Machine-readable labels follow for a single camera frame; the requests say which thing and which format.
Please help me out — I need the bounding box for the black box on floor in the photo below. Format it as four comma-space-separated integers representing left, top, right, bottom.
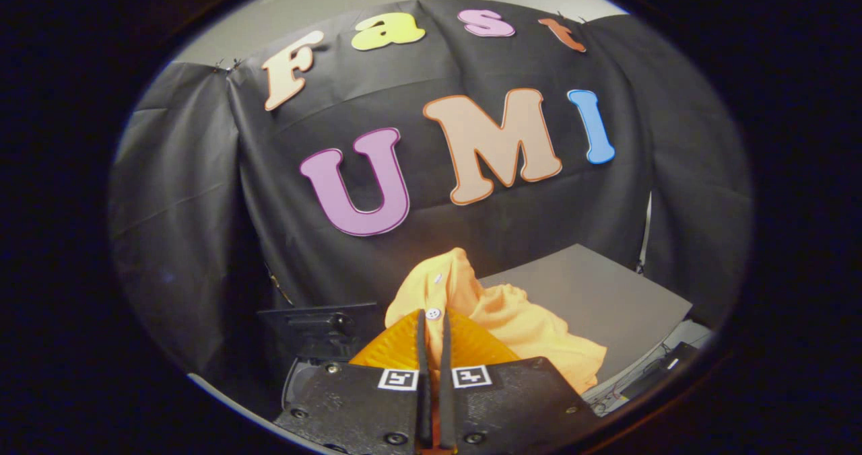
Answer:
620, 342, 701, 400

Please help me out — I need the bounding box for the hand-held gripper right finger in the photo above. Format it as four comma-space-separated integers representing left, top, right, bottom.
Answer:
439, 310, 601, 451

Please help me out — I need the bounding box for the orange shirt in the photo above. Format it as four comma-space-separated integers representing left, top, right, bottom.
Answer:
385, 248, 608, 395

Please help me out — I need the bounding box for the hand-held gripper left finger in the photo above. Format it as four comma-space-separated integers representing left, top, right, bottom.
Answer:
275, 309, 434, 452

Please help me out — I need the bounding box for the tangle of floor cables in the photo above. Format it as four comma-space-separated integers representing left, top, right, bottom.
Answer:
585, 373, 640, 417

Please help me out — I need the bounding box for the white cabinet with grey top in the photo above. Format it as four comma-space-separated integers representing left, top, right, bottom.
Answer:
478, 244, 694, 402

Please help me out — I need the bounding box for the black backdrop cloth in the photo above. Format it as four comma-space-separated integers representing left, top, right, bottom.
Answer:
108, 0, 754, 375

